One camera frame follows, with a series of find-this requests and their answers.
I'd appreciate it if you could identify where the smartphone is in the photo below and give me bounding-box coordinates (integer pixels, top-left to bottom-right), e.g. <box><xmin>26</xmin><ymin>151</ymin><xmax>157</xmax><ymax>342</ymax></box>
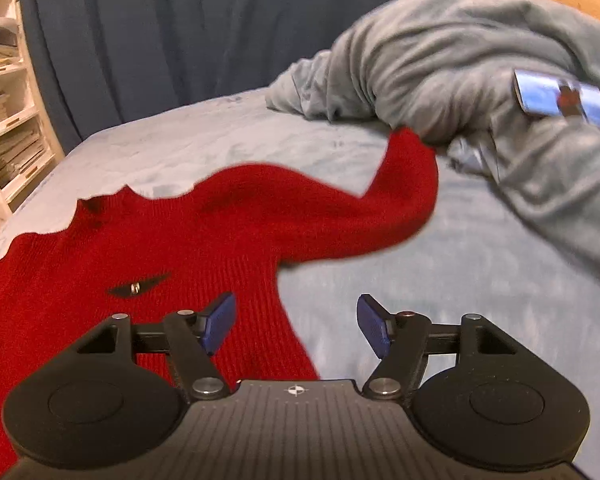
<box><xmin>512</xmin><ymin>67</ymin><xmax>600</xmax><ymax>132</ymax></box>

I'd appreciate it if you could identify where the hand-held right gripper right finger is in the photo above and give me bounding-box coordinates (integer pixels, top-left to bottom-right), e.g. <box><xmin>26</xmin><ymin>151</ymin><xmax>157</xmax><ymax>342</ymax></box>
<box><xmin>356</xmin><ymin>294</ymin><xmax>527</xmax><ymax>402</ymax></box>

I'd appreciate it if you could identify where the red knit sweater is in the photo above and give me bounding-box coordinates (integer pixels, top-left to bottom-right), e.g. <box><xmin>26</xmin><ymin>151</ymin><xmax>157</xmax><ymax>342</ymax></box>
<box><xmin>0</xmin><ymin>127</ymin><xmax>439</xmax><ymax>480</ymax></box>

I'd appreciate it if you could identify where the bed with blue sheet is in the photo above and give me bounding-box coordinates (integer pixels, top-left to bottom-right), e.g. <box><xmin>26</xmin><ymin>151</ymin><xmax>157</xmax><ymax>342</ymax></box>
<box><xmin>0</xmin><ymin>87</ymin><xmax>600</xmax><ymax>461</ymax></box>

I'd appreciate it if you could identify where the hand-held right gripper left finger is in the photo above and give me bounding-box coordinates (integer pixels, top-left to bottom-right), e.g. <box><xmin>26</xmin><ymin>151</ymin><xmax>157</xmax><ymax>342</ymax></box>
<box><xmin>74</xmin><ymin>293</ymin><xmax>237</xmax><ymax>402</ymax></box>

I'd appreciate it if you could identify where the grey fleece blanket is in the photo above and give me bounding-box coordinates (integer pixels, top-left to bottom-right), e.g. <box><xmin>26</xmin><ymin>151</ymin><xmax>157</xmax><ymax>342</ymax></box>
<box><xmin>266</xmin><ymin>0</ymin><xmax>600</xmax><ymax>306</ymax></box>

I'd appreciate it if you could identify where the dark blue curtain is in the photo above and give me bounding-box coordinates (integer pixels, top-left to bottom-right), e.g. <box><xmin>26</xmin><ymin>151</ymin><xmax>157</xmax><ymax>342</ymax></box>
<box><xmin>17</xmin><ymin>0</ymin><xmax>461</xmax><ymax>153</ymax></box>

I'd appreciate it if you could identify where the white shelf unit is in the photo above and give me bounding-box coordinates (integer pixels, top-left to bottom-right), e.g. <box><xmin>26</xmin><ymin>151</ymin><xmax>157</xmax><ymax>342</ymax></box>
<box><xmin>0</xmin><ymin>0</ymin><xmax>66</xmax><ymax>256</ymax></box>

